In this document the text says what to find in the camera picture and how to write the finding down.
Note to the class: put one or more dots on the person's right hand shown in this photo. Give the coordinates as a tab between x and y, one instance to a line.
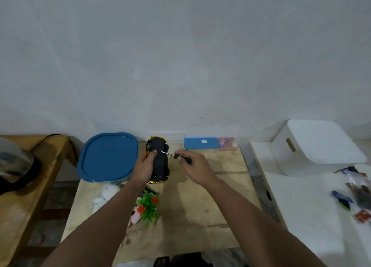
200	168

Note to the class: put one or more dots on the person's left hand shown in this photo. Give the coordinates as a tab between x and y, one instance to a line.
143	169

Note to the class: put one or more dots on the person's left thumb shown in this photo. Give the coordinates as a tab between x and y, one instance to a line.
153	153

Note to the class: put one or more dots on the person's right thumb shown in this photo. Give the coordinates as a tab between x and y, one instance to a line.
183	161

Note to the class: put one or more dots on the yellow and black toy car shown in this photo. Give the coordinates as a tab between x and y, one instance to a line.
161	159

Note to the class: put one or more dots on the person's right forearm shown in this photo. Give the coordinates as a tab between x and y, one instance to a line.
260	229

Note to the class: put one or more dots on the person's left forearm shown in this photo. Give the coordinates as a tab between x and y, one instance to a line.
98	229

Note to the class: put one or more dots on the blue rectangular case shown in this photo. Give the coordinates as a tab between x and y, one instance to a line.
201	143

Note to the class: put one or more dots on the blue plastic container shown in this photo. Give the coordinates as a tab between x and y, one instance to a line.
107	156

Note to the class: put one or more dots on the pink small box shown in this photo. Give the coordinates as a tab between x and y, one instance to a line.
229	144

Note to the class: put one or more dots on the green artificial plant red flowers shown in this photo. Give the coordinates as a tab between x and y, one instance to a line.
148	207

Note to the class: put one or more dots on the white plush toy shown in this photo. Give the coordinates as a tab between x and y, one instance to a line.
108	193

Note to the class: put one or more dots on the pink small toy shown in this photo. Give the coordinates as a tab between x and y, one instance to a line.
135	217

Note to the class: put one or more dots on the person's black clothing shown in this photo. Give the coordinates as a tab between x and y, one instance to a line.
185	261

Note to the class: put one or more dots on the white plastic stool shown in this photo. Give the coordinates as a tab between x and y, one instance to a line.
316	145

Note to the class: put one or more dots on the wooden side table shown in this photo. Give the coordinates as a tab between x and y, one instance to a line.
26	200

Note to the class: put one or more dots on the white table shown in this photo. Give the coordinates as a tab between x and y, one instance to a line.
307	217

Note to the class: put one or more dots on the dark blue wrapper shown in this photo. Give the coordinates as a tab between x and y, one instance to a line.
346	170

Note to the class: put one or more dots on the clear plastic bag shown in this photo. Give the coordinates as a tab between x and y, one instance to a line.
361	188

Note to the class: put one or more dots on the red snack packet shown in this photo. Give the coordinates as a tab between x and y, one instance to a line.
363	216

